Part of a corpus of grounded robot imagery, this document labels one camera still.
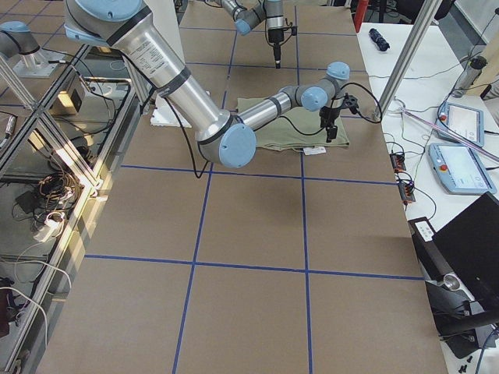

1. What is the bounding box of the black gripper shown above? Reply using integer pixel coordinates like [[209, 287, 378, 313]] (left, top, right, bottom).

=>
[[319, 94, 358, 143], [266, 17, 298, 69]]

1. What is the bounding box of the olive green long-sleeve shirt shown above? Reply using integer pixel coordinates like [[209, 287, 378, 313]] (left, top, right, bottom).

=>
[[256, 108, 350, 151]]

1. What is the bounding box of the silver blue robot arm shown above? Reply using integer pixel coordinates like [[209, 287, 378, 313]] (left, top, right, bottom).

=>
[[65, 1, 350, 168], [214, 0, 298, 69]]

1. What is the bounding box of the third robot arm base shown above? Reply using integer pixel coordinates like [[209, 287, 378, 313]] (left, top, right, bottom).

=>
[[1, 21, 68, 79]]

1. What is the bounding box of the white paper price tag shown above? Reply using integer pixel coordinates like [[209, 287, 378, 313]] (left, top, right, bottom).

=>
[[303, 146, 327, 156]]

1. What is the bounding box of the orange black circuit board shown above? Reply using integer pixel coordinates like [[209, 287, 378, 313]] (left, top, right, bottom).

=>
[[390, 153, 406, 173]]

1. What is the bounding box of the folded dark blue umbrella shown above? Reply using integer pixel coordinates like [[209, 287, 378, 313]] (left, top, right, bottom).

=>
[[368, 28, 390, 52]]

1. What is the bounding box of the far blue teach pendant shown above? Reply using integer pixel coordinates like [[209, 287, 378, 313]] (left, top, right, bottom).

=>
[[435, 102, 484, 147]]

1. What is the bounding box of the blue teach pendant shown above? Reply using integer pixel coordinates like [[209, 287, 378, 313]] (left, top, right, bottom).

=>
[[428, 143, 497, 196], [435, 102, 484, 147]]

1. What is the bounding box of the near blue teach pendant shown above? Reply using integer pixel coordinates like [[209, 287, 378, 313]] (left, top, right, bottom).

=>
[[428, 143, 497, 196]]

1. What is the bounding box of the grey water bottle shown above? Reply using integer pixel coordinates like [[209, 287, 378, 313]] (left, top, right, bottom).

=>
[[451, 55, 487, 98]]

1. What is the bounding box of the black laptop computer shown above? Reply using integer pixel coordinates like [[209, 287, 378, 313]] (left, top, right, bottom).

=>
[[407, 191, 499, 305]]

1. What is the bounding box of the aluminium frame post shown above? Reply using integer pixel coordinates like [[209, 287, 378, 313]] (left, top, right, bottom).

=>
[[373, 0, 442, 121]]

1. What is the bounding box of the tangled cable bundle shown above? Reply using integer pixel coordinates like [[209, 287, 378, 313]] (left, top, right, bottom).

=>
[[37, 173, 85, 213]]

